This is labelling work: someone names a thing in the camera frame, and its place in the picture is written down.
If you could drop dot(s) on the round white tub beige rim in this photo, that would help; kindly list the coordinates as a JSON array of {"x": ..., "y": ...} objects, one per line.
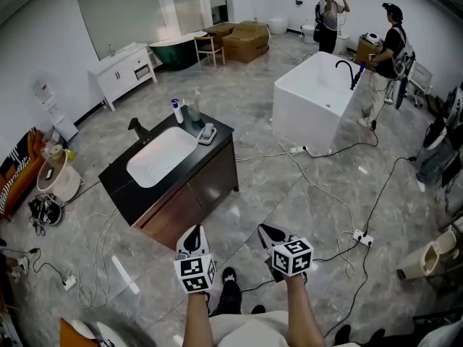
[{"x": 65, "y": 183}]

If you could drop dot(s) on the dark green oval bathtub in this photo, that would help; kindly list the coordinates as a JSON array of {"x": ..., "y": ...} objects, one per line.
[{"x": 173, "y": 52}]

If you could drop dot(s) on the white spray bottle blue cap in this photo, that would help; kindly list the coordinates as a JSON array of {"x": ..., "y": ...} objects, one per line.
[{"x": 178, "y": 114}]

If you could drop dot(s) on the person's left forearm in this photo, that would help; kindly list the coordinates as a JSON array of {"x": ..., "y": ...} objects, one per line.
[{"x": 197, "y": 320}]

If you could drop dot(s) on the person's black trousers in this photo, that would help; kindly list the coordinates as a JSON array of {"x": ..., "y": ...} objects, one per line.
[{"x": 228, "y": 298}]

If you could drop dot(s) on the dark vanity cabinet black top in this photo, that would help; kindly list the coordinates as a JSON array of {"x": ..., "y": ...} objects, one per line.
[{"x": 173, "y": 201}]

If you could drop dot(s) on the white round device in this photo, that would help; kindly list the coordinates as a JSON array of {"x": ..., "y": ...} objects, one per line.
[{"x": 372, "y": 37}]

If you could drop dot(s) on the orange box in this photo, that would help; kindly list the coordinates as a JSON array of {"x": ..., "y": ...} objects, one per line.
[{"x": 74, "y": 333}]

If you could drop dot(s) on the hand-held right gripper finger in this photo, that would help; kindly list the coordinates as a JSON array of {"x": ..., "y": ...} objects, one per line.
[
  {"x": 264, "y": 240},
  {"x": 287, "y": 234}
]

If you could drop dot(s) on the wooden chair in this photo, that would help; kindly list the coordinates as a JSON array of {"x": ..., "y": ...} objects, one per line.
[{"x": 208, "y": 47}]

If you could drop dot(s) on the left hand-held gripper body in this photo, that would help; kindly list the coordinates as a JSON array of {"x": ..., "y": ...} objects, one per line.
[{"x": 193, "y": 271}]

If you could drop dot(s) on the beige tube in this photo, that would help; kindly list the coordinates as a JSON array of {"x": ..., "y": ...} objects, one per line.
[{"x": 196, "y": 99}]

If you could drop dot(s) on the white wall box red label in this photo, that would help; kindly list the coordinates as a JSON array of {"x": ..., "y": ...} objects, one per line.
[{"x": 43, "y": 90}]

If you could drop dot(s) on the black sink faucet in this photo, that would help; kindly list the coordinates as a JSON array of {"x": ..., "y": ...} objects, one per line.
[{"x": 139, "y": 130}]

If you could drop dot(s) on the flat cardboard box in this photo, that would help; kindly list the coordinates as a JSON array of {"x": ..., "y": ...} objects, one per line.
[{"x": 217, "y": 31}]

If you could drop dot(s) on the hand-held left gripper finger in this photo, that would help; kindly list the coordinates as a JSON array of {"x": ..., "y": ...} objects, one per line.
[
  {"x": 181, "y": 244},
  {"x": 204, "y": 242}
]

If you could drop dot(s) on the black white-marked shoe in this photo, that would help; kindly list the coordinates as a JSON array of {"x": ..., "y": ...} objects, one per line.
[
  {"x": 229, "y": 275},
  {"x": 258, "y": 309}
]

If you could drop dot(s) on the white vanity cabinet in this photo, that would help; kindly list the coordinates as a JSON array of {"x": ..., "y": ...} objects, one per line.
[{"x": 119, "y": 74}]

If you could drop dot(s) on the white power strip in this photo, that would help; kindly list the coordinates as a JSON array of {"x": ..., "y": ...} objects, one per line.
[
  {"x": 362, "y": 237},
  {"x": 69, "y": 283},
  {"x": 298, "y": 149}
]

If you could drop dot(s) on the pale slatted soap dish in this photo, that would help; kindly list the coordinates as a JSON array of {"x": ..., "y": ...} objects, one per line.
[{"x": 202, "y": 141}]

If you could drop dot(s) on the white rectangular sink basin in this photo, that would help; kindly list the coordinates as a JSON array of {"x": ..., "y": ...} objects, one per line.
[{"x": 159, "y": 157}]

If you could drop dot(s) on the beige paper roll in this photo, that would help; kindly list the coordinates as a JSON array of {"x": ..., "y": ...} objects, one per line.
[{"x": 56, "y": 152}]

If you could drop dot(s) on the yellow-green bottle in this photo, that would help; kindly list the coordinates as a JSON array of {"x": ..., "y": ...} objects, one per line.
[{"x": 70, "y": 154}]

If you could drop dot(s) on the chrome faucet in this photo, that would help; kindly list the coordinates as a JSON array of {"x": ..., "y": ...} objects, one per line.
[{"x": 112, "y": 51}]

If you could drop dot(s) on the large frosted window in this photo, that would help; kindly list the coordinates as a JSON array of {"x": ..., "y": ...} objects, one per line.
[{"x": 126, "y": 13}]

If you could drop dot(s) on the person's white shirt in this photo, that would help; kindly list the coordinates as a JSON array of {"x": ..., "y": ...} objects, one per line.
[{"x": 249, "y": 331}]

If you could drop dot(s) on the large cardboard box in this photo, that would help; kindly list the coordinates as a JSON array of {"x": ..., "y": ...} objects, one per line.
[{"x": 246, "y": 45}]

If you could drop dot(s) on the blue shower head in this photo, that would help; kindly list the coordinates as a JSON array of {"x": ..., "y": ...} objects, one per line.
[{"x": 362, "y": 67}]

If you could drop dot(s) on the black bathtub faucet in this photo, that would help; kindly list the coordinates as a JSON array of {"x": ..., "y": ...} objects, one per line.
[{"x": 350, "y": 72}]

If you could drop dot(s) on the white water dispenser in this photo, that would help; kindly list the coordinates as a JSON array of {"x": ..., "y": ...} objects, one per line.
[{"x": 63, "y": 123}]

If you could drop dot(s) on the white square bathtub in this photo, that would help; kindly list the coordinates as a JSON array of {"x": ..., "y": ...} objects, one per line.
[{"x": 304, "y": 114}]

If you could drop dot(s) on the white toilet with tank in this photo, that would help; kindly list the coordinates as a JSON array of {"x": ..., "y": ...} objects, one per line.
[{"x": 308, "y": 33}]

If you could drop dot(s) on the beige pedal bin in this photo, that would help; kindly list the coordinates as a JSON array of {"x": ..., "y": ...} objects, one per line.
[{"x": 419, "y": 260}]

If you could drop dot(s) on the person's right forearm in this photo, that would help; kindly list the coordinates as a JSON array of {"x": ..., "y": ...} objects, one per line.
[{"x": 302, "y": 313}]

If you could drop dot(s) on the green cup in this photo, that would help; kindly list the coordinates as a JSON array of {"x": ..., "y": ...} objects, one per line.
[{"x": 194, "y": 116}]

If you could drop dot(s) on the small cardboard box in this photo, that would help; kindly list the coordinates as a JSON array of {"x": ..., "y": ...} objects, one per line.
[{"x": 367, "y": 51}]

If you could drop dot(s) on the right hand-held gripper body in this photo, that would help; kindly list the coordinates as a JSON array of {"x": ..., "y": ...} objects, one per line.
[{"x": 291, "y": 259}]

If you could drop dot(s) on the round white toilet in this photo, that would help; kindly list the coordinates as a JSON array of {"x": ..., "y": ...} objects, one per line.
[{"x": 278, "y": 25}]

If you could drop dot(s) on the orange striped sofa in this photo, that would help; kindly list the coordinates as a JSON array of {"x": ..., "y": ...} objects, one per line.
[{"x": 18, "y": 179}]

